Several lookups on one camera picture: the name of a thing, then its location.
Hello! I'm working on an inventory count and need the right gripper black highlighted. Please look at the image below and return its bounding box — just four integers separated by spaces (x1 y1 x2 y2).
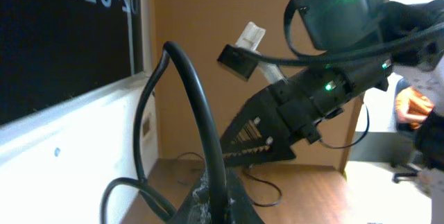
220 58 393 167

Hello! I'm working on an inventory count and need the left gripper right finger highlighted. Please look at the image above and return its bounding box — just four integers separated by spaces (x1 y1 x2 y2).
225 170 264 224

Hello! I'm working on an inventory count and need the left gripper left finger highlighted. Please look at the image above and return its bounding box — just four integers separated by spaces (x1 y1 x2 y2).
169 170 212 224

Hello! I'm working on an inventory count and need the black cable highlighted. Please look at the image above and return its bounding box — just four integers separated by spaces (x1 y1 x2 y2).
176 151 282 208
99 40 228 224

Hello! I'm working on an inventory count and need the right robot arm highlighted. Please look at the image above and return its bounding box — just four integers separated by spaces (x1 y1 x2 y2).
219 0 443 175

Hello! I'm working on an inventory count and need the person in orange shirt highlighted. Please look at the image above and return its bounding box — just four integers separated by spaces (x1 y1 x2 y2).
395 86 434 130

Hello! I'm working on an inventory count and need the black office chair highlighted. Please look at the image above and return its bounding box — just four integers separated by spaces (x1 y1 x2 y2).
391 78 420 183

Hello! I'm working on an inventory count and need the black board with white lettering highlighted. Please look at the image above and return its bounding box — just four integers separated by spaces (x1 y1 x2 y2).
1 0 144 124

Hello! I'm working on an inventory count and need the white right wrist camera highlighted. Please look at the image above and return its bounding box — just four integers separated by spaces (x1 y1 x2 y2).
217 21 287 84

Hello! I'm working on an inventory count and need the white wall socket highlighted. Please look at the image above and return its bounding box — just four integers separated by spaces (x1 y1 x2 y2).
140 112 152 143

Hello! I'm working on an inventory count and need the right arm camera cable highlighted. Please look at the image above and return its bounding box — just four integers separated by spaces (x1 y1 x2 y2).
239 21 444 67

